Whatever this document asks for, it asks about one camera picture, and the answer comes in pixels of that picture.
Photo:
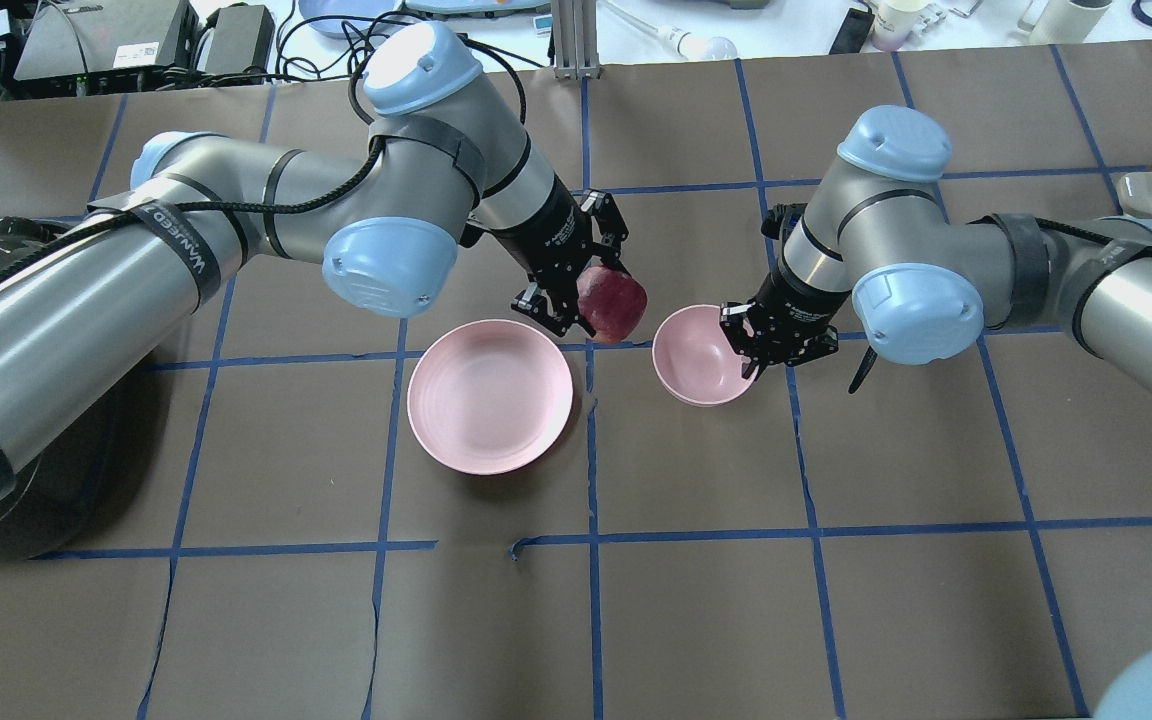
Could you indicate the pink bowl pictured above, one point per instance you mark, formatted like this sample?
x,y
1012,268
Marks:
x,y
694,361

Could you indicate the light bulb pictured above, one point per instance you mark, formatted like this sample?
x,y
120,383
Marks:
x,y
685,44

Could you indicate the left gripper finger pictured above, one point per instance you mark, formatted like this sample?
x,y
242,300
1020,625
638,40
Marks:
x,y
557,316
601,232

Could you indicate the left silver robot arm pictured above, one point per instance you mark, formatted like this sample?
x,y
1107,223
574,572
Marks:
x,y
446,161

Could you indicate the grey electronics box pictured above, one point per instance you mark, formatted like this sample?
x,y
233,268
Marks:
x,y
106,40

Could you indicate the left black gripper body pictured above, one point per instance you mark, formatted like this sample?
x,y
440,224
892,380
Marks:
x,y
548,237

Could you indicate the blue plate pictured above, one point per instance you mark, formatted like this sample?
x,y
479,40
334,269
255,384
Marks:
x,y
331,17

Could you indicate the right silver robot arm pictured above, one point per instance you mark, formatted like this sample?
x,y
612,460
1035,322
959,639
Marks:
x,y
924,289

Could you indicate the black rice cooker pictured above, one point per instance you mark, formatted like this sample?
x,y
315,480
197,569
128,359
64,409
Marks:
x,y
57,411

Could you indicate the aluminium frame post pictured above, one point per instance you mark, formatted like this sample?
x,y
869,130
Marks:
x,y
573,40

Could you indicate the white cup dark lid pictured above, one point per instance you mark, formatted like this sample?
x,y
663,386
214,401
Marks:
x,y
1061,22

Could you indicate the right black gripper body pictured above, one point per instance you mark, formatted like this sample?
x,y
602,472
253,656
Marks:
x,y
787,308

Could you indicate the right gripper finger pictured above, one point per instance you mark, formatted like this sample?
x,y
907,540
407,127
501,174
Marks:
x,y
743,326

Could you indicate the pink plate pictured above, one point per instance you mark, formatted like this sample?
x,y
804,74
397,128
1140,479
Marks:
x,y
489,397

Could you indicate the purple white cup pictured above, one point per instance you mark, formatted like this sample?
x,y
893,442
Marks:
x,y
893,22

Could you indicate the red apple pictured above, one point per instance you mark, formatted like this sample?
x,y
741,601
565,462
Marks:
x,y
613,303

